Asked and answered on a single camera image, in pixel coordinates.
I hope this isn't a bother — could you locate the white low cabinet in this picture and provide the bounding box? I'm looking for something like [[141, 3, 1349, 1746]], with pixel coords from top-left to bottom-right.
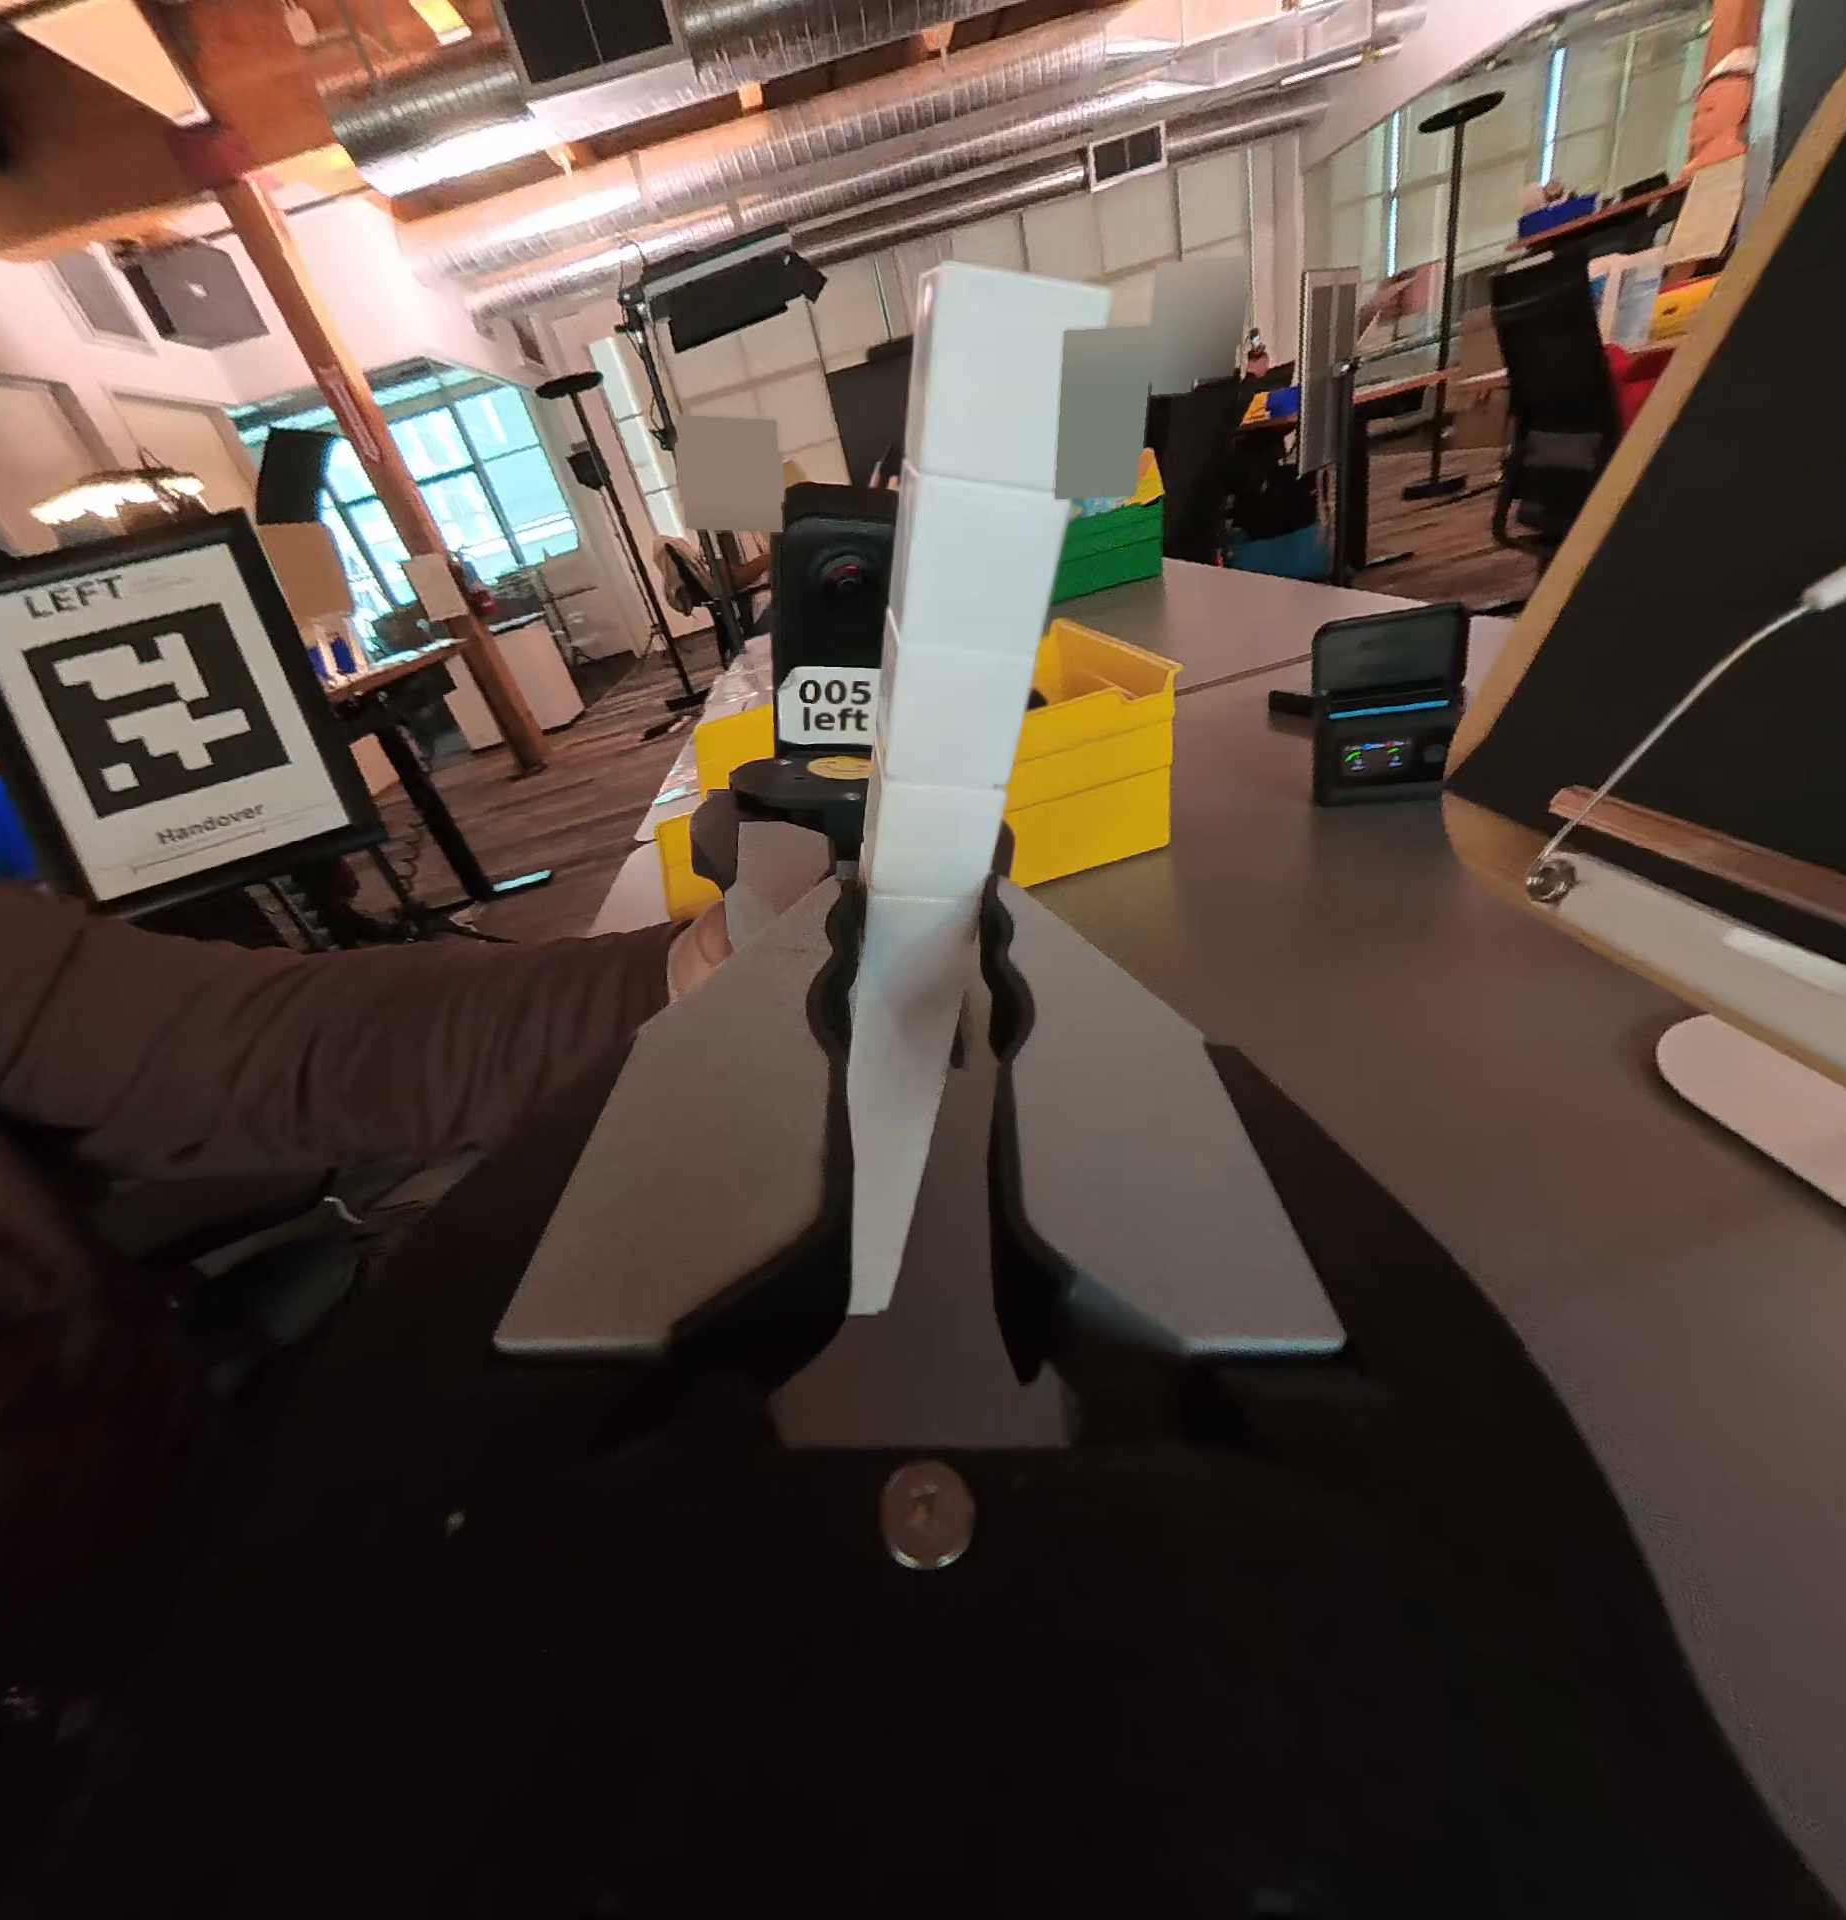
[[439, 615, 588, 753]]

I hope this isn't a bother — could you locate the black studio light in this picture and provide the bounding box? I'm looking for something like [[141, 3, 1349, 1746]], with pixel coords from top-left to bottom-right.
[[617, 240, 830, 353]]

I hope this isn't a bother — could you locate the white block bar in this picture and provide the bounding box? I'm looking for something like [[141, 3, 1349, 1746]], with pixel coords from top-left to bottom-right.
[[844, 262, 1116, 1319]]

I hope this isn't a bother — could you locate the white monitor stand base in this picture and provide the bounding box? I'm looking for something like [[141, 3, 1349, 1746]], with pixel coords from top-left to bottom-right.
[[1655, 1011, 1846, 1239]]

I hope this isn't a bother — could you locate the black floor lamp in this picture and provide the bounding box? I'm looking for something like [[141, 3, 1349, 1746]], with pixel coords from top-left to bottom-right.
[[536, 373, 715, 713], [1426, 91, 1509, 499]]

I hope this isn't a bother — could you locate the black wood-edged monitor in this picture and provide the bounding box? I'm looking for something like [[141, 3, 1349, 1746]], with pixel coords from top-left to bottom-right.
[[1440, 30, 1846, 1088]]

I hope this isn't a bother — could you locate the grey divider panel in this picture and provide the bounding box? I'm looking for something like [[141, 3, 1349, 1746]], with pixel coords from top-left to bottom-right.
[[1297, 271, 1361, 477]]

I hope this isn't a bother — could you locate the green storage bin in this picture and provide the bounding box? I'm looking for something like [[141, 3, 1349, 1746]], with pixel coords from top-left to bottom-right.
[[1050, 493, 1166, 604]]

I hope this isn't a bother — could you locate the framed marker sign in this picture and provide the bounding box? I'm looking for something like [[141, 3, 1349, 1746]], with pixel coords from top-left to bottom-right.
[[0, 511, 388, 917]]

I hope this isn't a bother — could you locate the black ceiling speaker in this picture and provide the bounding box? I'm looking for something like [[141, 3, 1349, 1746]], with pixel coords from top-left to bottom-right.
[[120, 240, 272, 349]]

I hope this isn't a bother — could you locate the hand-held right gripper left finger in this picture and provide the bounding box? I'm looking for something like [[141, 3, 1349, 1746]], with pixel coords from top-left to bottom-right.
[[491, 877, 868, 1397]]

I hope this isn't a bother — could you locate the yellow storage bin stack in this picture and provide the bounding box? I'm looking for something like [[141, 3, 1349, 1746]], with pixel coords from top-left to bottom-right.
[[660, 620, 1183, 919]]

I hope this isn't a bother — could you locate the black device with screen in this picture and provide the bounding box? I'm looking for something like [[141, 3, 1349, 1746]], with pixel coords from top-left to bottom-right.
[[1268, 602, 1469, 810]]

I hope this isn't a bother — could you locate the hanging pendant lamp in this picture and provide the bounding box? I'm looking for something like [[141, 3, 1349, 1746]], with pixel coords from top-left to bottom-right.
[[31, 457, 207, 530]]

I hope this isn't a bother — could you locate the wooden support post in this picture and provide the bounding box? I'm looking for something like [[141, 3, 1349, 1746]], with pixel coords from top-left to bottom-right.
[[219, 180, 554, 776]]

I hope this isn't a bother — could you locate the person's left forearm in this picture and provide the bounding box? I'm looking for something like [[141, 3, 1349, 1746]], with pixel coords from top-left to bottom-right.
[[0, 875, 681, 1188]]

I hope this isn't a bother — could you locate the black office chair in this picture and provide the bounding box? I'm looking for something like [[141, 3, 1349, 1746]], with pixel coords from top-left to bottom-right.
[[1491, 255, 1623, 560]]

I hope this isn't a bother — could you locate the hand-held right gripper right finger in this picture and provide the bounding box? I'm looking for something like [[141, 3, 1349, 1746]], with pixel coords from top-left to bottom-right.
[[964, 875, 1349, 1388]]

